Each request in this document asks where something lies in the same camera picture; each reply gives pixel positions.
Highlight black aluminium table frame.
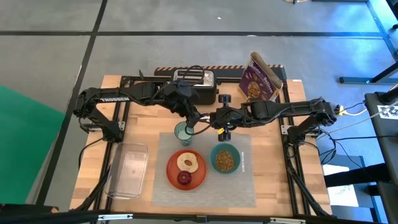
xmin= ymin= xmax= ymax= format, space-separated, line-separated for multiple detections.
xmin=92 ymin=73 xmax=331 ymax=217

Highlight teal ribbed bowl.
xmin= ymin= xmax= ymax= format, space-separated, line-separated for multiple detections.
xmin=209 ymin=142 xmax=242 ymax=175

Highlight grey woven placemat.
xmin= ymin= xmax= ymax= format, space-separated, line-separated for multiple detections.
xmin=151 ymin=131 xmax=257 ymax=209

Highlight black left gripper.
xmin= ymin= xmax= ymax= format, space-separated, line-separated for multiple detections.
xmin=173 ymin=92 xmax=201 ymax=134

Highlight yellow and white cables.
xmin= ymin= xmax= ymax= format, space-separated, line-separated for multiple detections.
xmin=335 ymin=99 xmax=398 ymax=133

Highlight orange plastic plate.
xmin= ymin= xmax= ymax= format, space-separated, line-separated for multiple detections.
xmin=165 ymin=149 xmax=208 ymax=192

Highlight white printed paper sheet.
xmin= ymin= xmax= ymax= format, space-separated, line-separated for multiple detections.
xmin=322 ymin=164 xmax=354 ymax=207

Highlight black two-slot toaster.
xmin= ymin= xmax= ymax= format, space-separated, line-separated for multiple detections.
xmin=172 ymin=68 xmax=219 ymax=106

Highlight teal faceted plastic tumbler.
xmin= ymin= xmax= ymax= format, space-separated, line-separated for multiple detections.
xmin=174 ymin=121 xmax=195 ymax=147

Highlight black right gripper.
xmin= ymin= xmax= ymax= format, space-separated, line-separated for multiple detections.
xmin=211 ymin=93 xmax=251 ymax=142

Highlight black floor stand legs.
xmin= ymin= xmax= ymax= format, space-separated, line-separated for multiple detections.
xmin=338 ymin=0 xmax=398 ymax=85

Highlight purple raisin cereal box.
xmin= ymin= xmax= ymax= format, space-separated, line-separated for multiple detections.
xmin=237 ymin=51 xmax=284 ymax=103

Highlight black overhead mount rail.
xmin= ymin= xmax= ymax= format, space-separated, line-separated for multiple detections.
xmin=0 ymin=203 xmax=398 ymax=224

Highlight beige bagel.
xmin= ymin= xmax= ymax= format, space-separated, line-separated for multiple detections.
xmin=176 ymin=151 xmax=200 ymax=174

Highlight brown cereal heap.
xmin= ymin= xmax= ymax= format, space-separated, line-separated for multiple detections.
xmin=215 ymin=150 xmax=235 ymax=172

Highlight black cart with marker label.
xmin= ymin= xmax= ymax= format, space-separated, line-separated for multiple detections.
xmin=363 ymin=91 xmax=398 ymax=224

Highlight clear plastic container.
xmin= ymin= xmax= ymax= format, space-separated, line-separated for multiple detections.
xmin=104 ymin=142 xmax=150 ymax=200

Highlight green floor mat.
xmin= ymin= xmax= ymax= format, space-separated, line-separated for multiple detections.
xmin=0 ymin=85 xmax=67 ymax=206

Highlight black toaster cable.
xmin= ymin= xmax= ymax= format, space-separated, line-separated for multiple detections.
xmin=182 ymin=65 xmax=206 ymax=82

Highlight hazard striped black bar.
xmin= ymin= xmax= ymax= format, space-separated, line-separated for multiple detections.
xmin=154 ymin=64 xmax=287 ymax=82

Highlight red apple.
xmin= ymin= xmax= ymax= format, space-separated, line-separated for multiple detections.
xmin=177 ymin=170 xmax=193 ymax=186

